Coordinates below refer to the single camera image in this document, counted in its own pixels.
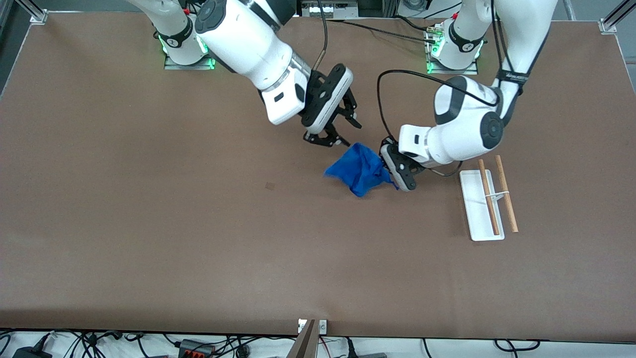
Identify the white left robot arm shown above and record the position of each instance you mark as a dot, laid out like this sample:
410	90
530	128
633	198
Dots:
467	129

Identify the brown slanted post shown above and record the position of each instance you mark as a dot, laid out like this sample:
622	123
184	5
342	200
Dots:
304	345

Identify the white power strip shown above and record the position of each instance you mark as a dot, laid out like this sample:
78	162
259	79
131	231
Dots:
328	9

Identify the black box with orange connectors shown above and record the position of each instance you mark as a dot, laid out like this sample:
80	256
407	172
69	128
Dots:
196	349

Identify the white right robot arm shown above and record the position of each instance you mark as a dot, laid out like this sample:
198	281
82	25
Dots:
243	40

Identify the blue towel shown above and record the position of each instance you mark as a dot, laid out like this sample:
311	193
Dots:
360	169

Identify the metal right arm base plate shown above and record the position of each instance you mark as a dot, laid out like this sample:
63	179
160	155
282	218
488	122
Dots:
171	65

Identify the white rack with wooden rods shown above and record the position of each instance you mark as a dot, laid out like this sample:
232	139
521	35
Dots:
479	219

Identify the aluminium table corner bracket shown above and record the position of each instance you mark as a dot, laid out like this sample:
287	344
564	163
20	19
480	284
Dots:
608	24

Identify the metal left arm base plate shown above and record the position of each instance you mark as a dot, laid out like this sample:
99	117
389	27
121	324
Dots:
467	71

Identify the black power adapter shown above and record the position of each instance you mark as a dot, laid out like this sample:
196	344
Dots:
30	353

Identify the small metal table bracket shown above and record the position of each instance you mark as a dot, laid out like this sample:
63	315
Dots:
323	326

